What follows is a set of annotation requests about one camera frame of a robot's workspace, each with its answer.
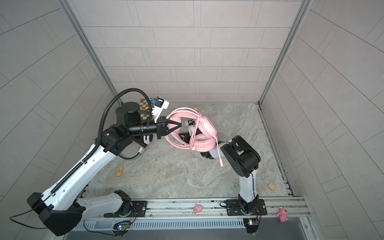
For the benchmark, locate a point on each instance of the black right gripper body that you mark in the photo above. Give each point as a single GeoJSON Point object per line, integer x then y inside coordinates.
{"type": "Point", "coordinates": [188, 139]}

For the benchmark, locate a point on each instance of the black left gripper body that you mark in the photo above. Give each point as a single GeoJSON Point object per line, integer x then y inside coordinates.
{"type": "Point", "coordinates": [158, 128]}

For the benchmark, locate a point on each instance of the pink headphones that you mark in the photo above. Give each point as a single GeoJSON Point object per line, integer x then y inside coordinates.
{"type": "Point", "coordinates": [204, 135]}

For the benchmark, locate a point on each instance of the white black headphones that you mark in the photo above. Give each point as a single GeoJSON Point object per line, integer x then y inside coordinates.
{"type": "Point", "coordinates": [143, 141]}

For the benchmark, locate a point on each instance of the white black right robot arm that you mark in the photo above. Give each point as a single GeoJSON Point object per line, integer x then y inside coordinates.
{"type": "Point", "coordinates": [243, 159]}

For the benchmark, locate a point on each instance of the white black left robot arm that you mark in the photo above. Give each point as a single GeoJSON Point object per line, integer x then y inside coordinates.
{"type": "Point", "coordinates": [61, 208]}

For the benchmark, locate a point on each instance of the wooden chess board box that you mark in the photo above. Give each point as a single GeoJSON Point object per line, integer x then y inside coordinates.
{"type": "Point", "coordinates": [144, 107]}

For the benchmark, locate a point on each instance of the wooden domino block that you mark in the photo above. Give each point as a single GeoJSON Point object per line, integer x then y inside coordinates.
{"type": "Point", "coordinates": [119, 171]}

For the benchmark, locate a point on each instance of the pink pig toy centre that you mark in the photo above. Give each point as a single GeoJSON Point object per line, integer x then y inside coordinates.
{"type": "Point", "coordinates": [198, 208]}

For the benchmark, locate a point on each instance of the pink pig toy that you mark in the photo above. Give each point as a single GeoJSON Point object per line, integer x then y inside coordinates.
{"type": "Point", "coordinates": [198, 208]}
{"type": "Point", "coordinates": [283, 215]}

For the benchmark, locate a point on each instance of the small wooden block right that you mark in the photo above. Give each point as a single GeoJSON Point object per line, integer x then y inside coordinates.
{"type": "Point", "coordinates": [271, 186]}

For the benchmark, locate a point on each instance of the left circuit board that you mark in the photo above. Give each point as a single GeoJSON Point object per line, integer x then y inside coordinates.
{"type": "Point", "coordinates": [122, 226]}

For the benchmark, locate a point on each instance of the circuit board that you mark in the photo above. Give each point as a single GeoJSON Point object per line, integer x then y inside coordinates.
{"type": "Point", "coordinates": [251, 225]}
{"type": "Point", "coordinates": [122, 226]}

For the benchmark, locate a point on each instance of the right circuit board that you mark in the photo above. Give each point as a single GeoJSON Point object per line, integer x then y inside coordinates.
{"type": "Point", "coordinates": [251, 225]}

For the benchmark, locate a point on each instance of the pink pig toy right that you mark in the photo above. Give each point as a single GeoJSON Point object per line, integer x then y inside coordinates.
{"type": "Point", "coordinates": [283, 215]}

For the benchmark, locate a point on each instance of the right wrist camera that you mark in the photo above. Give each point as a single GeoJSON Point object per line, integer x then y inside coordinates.
{"type": "Point", "coordinates": [191, 126]}

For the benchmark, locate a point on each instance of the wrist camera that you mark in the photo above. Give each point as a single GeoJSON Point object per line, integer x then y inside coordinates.
{"type": "Point", "coordinates": [191, 126]}
{"type": "Point", "coordinates": [158, 105]}

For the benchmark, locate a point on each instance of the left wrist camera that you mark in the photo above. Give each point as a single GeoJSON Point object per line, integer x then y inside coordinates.
{"type": "Point", "coordinates": [158, 105]}

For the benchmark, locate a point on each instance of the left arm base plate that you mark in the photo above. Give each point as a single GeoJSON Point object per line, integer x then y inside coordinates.
{"type": "Point", "coordinates": [138, 208]}

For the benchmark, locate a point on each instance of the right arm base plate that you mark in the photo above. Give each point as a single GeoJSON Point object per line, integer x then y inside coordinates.
{"type": "Point", "coordinates": [261, 207]}

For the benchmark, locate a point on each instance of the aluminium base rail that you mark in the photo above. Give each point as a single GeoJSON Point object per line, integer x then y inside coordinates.
{"type": "Point", "coordinates": [182, 209]}

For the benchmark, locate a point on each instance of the left metal corner post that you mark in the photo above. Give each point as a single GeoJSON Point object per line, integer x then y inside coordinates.
{"type": "Point", "coordinates": [75, 24]}

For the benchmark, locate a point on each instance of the metal corner post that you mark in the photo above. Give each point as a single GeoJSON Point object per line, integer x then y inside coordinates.
{"type": "Point", "coordinates": [304, 7]}
{"type": "Point", "coordinates": [75, 24]}

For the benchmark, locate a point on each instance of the right metal corner post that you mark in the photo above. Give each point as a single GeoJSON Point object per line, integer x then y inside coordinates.
{"type": "Point", "coordinates": [304, 7]}

